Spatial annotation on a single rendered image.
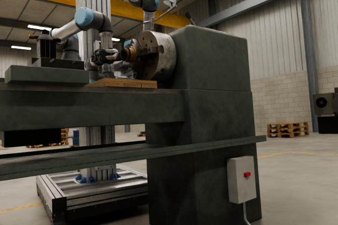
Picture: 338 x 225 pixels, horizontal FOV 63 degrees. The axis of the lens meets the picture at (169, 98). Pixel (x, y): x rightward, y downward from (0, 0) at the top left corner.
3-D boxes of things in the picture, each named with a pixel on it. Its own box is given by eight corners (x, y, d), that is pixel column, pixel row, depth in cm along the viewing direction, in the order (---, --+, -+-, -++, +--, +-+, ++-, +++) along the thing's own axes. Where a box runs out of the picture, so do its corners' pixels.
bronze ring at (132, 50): (132, 49, 167) (118, 48, 161) (140, 46, 160) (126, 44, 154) (133, 65, 166) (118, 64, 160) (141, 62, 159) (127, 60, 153)
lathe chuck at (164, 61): (141, 82, 185) (143, 35, 183) (170, 84, 160) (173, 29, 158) (129, 82, 179) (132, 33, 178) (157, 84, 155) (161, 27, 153)
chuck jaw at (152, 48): (150, 51, 166) (162, 45, 157) (151, 60, 165) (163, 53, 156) (135, 49, 159) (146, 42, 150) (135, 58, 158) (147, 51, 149)
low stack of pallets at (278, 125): (284, 134, 970) (283, 122, 974) (310, 134, 906) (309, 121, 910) (266, 137, 888) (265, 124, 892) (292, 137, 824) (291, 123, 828)
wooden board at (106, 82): (124, 95, 176) (123, 89, 176) (157, 88, 148) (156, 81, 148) (77, 94, 157) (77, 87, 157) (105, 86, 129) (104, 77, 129)
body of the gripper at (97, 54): (99, 61, 153) (90, 65, 162) (113, 62, 158) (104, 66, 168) (99, 47, 154) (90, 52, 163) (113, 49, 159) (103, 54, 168)
